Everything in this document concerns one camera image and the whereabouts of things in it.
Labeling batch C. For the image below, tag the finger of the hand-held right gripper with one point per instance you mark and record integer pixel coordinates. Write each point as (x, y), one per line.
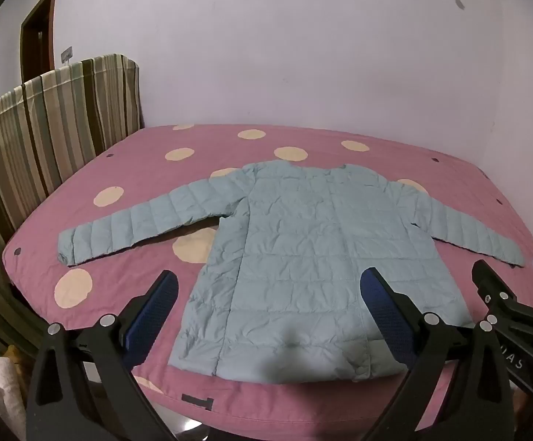
(489, 280)

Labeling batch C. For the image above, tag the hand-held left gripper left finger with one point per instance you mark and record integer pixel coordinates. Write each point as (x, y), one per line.
(156, 314)

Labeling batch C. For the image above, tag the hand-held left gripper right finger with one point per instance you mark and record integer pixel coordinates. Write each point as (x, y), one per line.
(385, 319)

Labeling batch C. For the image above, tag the light blue puffer jacket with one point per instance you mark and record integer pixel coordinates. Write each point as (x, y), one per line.
(303, 262)

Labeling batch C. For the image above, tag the pink bed with cream dots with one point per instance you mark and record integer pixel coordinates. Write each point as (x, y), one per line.
(133, 170)

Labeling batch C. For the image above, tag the yellow cloth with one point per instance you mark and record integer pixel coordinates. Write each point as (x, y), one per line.
(13, 356)

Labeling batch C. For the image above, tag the striped headboard cover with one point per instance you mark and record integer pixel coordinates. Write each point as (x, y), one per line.
(41, 138)

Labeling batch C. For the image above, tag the brown wooden door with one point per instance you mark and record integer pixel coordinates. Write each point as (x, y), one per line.
(36, 46)

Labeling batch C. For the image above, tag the wall switch plate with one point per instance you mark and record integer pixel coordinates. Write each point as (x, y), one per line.
(66, 55)

